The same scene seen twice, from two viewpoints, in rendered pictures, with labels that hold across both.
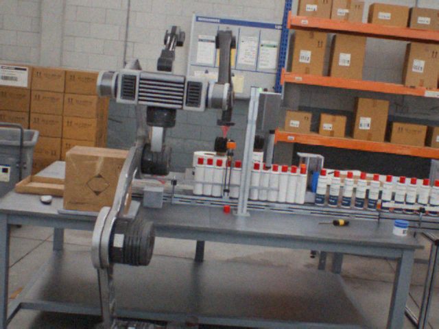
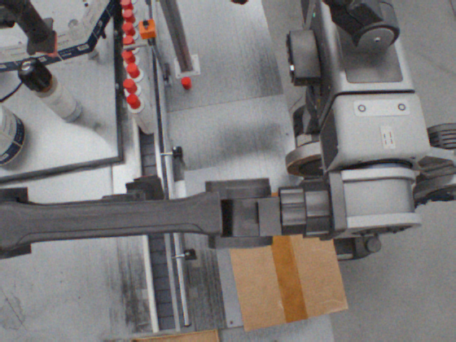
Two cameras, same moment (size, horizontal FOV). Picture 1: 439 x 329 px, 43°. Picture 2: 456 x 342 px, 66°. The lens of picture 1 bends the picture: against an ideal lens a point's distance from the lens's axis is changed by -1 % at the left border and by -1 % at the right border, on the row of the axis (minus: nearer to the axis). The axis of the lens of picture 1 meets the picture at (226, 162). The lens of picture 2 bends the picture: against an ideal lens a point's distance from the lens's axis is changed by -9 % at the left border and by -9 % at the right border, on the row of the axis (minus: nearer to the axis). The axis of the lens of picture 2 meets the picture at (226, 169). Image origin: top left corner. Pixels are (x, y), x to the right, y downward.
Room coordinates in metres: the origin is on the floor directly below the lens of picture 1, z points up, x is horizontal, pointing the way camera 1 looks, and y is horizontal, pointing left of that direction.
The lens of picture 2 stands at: (2.78, 0.66, 2.01)
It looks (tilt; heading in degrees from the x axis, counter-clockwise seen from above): 73 degrees down; 276
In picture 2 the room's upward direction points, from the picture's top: 11 degrees counter-clockwise
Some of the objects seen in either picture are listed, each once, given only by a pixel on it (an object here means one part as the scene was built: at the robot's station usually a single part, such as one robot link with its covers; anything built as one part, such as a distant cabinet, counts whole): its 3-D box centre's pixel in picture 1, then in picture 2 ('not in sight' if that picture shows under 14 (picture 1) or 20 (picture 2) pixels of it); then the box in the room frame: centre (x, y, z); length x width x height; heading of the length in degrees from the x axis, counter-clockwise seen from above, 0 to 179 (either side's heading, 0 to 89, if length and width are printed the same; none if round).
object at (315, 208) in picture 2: not in sight; (307, 209); (2.69, 0.56, 1.45); 0.09 x 0.08 x 0.12; 87
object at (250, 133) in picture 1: (247, 151); (169, 4); (2.93, -0.10, 1.16); 0.04 x 0.04 x 0.67; 4
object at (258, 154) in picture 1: (256, 155); not in sight; (3.68, -0.19, 1.04); 0.09 x 0.09 x 0.29
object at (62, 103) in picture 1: (55, 127); not in sight; (6.55, 2.04, 0.70); 1.20 x 0.82 x 1.39; 93
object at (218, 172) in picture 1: (217, 177); (140, 85); (3.06, 0.04, 0.98); 0.05 x 0.05 x 0.20
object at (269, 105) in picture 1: (263, 110); not in sight; (2.99, -0.16, 1.38); 0.17 x 0.10 x 0.19; 149
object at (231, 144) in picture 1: (228, 168); (148, 58); (3.02, -0.01, 1.05); 0.10 x 0.04 x 0.33; 4
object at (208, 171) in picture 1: (208, 176); (138, 99); (3.07, 0.09, 0.98); 0.05 x 0.05 x 0.20
